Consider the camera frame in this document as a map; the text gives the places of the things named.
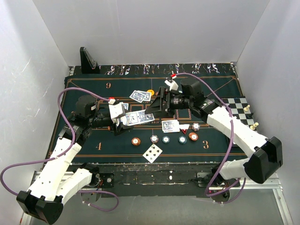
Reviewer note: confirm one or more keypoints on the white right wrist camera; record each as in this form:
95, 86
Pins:
171, 84

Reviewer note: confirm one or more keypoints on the orange chips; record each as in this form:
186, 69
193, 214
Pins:
193, 136

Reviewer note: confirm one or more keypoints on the black card shoe holder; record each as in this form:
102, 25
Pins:
88, 64

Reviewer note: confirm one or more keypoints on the six of spades card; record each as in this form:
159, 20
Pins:
152, 153

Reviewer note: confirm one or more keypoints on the white chess piece upper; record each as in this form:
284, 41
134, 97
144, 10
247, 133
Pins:
246, 109

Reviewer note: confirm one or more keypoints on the dark green poker mat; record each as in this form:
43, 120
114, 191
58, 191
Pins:
119, 81

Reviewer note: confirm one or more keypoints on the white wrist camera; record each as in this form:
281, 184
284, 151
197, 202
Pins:
171, 84
117, 111

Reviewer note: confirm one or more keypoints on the green chips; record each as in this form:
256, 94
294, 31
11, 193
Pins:
182, 139

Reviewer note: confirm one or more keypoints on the blue playing card deck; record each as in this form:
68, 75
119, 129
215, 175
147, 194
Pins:
136, 118

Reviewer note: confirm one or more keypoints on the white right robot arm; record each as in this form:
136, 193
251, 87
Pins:
264, 155

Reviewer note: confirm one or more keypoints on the orange poker chip stack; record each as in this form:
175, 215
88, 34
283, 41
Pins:
136, 141

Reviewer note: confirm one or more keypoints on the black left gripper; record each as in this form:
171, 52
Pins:
120, 128

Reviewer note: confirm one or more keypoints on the black white chessboard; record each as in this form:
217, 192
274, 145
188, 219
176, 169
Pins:
237, 105

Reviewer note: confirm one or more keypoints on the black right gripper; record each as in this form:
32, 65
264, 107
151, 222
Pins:
156, 105

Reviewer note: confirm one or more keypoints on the white chess piece lower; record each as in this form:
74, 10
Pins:
254, 126

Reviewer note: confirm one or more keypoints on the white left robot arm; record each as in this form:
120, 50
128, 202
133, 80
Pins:
46, 197

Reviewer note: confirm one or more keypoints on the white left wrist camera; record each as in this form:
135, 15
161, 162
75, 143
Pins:
117, 111

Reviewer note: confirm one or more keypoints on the green poker chip stack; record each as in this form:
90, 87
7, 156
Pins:
165, 139

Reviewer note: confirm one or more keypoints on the pink chips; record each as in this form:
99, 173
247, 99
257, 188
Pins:
196, 126

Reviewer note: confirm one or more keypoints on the blue backed playing card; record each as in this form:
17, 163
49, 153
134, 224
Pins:
137, 96

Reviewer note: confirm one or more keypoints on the white chess piece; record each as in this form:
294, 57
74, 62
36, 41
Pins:
254, 126
246, 109

